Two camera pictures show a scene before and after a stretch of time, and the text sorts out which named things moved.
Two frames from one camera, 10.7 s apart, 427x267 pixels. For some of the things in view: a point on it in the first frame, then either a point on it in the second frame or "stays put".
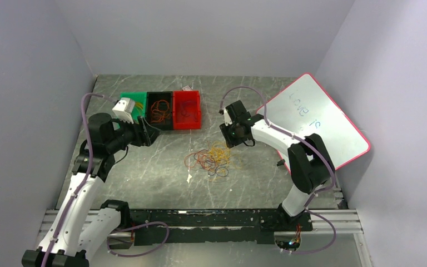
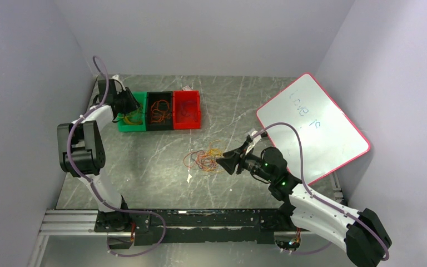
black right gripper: [230, 141] → [232, 158]
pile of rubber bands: [159, 111] stays put
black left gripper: [144, 133] → [133, 104]
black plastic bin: [159, 109] stays put
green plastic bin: [140, 99] stays put
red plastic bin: [187, 110] stays put
